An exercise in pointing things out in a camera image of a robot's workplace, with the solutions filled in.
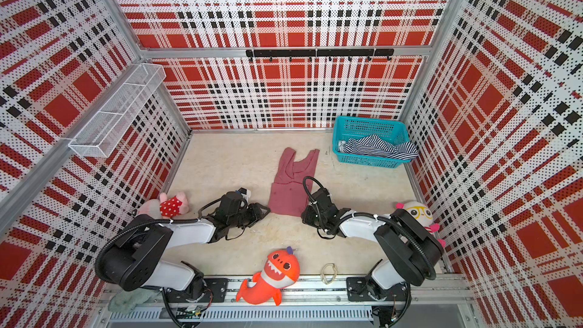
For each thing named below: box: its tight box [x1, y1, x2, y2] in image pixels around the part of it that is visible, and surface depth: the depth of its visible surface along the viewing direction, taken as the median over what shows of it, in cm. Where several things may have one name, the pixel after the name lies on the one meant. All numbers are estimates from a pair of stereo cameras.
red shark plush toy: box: [236, 246, 301, 306], surface depth 72 cm
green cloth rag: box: [107, 287, 162, 315], surface depth 72 cm
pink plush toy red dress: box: [138, 191, 190, 219], surface depth 90 cm
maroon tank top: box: [267, 147, 321, 218], surface depth 103 cm
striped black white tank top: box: [338, 134, 420, 161], surface depth 113 cm
